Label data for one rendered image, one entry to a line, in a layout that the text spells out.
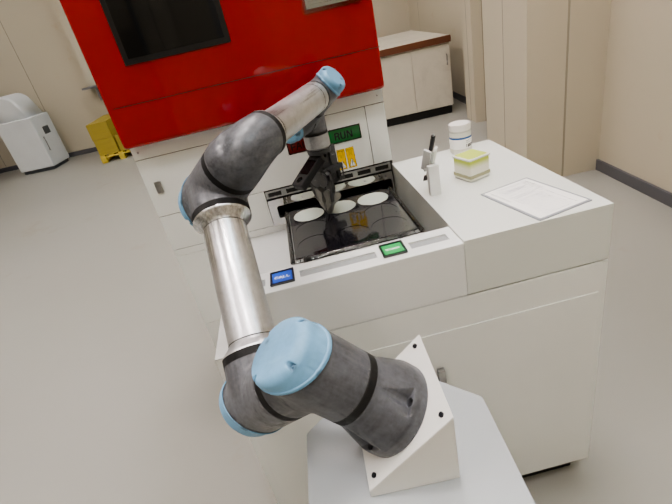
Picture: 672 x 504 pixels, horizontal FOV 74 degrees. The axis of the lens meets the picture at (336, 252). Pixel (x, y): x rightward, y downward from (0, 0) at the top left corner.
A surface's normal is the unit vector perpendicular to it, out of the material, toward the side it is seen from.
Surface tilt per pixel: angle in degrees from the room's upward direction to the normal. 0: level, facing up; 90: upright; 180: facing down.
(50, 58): 90
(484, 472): 0
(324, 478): 0
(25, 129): 90
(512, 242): 90
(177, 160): 90
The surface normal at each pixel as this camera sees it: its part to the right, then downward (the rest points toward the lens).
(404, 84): 0.08, 0.47
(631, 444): -0.20, -0.86
